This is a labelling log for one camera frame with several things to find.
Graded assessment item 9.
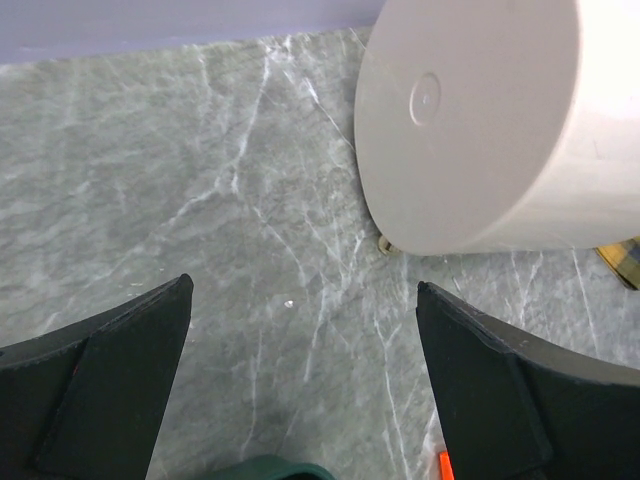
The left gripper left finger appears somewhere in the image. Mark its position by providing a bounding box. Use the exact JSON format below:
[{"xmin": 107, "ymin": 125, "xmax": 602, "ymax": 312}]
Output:
[{"xmin": 1, "ymin": 274, "xmax": 194, "ymax": 479}]

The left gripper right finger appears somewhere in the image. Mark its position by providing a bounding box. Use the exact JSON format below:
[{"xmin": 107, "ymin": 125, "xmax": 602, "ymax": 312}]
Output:
[{"xmin": 416, "ymin": 282, "xmax": 639, "ymax": 479}]

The round drawer organizer box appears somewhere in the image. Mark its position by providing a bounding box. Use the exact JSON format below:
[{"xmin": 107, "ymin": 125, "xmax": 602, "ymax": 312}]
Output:
[{"xmin": 354, "ymin": 1, "xmax": 639, "ymax": 256}]

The orange black highlighter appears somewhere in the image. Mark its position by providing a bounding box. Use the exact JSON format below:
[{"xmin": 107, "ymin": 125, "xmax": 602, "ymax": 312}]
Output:
[{"xmin": 438, "ymin": 451, "xmax": 454, "ymax": 480}]

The yellow plaid cloth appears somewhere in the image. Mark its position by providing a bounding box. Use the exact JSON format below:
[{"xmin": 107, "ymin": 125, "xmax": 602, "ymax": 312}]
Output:
[{"xmin": 596, "ymin": 236, "xmax": 640, "ymax": 291}]

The green compartment tray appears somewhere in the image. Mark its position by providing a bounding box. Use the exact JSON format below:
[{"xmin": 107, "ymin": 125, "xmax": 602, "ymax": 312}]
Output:
[{"xmin": 207, "ymin": 455, "xmax": 335, "ymax": 480}]

